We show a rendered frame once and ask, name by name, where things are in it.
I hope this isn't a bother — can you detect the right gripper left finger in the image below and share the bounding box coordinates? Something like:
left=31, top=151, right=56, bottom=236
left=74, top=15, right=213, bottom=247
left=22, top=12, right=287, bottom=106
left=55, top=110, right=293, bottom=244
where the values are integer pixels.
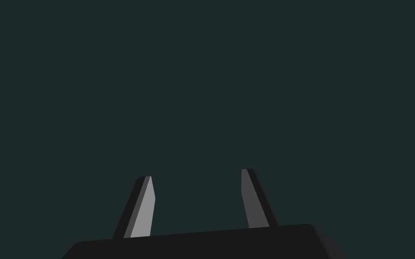
left=112, top=175, right=156, bottom=240

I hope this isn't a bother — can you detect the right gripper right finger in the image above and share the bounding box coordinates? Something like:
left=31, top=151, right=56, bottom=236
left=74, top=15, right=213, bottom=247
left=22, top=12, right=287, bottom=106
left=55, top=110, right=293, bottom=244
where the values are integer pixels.
left=241, top=168, right=279, bottom=229

